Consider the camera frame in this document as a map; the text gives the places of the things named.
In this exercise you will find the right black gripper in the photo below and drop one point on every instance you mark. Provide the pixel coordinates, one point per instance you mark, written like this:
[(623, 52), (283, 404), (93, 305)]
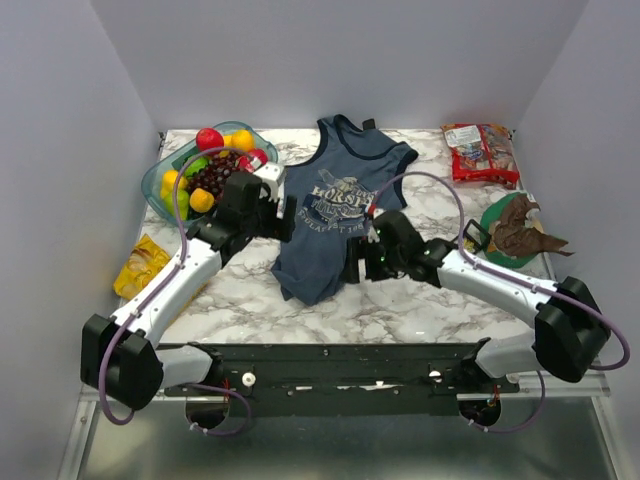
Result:
[(358, 248)]

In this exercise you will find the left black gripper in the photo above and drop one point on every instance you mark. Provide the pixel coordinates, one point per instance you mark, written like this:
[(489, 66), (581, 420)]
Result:
[(279, 229)]

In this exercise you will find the blue printed tank top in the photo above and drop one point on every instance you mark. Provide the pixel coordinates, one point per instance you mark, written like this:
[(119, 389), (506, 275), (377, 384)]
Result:
[(333, 190)]

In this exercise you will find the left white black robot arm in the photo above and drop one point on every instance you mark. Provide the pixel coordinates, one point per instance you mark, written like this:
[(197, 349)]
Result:
[(120, 354)]

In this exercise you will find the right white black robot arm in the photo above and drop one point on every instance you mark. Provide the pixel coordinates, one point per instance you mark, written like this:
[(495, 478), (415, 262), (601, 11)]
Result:
[(565, 334)]

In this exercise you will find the gold brooch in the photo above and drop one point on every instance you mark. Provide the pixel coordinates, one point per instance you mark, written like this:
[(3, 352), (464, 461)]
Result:
[(469, 245)]

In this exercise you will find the red apple right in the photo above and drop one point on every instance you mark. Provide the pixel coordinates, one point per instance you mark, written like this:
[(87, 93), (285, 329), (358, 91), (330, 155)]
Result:
[(253, 160)]

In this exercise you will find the red apple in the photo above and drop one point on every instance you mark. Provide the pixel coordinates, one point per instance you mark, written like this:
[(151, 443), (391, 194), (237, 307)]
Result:
[(209, 139), (253, 160)]

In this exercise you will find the dark purple grape bunch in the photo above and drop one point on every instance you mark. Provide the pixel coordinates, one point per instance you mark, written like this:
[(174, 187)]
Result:
[(214, 177)]

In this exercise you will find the orange fruit front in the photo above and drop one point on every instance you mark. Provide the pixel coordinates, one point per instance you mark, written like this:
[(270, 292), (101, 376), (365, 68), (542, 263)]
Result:
[(201, 201)]

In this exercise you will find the orange fruit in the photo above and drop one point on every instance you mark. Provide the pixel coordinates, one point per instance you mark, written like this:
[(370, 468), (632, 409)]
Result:
[(243, 140), (201, 201)]

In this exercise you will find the orange fruit top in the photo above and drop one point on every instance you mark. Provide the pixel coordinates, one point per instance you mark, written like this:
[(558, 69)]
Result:
[(243, 140)]

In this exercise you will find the green pear front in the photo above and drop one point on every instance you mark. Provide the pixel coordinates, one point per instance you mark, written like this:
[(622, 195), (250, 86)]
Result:
[(182, 198)]

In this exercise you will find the teal plastic fruit container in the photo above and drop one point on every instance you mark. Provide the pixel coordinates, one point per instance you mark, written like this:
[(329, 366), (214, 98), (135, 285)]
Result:
[(151, 181)]

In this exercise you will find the green fruit middle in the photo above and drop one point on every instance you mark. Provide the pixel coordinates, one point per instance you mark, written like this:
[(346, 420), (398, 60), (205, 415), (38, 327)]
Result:
[(195, 164)]

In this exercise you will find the red apple top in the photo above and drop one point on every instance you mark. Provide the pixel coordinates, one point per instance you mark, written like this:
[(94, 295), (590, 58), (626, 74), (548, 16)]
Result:
[(209, 139)]

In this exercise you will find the yellow lemon left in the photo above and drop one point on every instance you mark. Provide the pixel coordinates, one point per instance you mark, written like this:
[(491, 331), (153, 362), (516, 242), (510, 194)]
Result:
[(168, 181)]

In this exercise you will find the yellow Lays chips bag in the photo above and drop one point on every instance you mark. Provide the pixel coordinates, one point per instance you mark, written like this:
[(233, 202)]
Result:
[(144, 263)]

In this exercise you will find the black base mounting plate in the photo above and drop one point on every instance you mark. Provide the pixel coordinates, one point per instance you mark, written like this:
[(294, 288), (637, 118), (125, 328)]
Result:
[(345, 380)]

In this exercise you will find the red candy bag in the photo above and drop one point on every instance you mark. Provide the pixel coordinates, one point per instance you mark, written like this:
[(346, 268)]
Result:
[(481, 153)]

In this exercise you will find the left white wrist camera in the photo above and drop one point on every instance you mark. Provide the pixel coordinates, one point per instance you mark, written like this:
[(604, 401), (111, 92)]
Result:
[(272, 177)]

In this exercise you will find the aluminium rail frame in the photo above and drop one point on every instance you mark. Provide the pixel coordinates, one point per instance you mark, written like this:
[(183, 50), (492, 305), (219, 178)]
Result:
[(574, 437)]

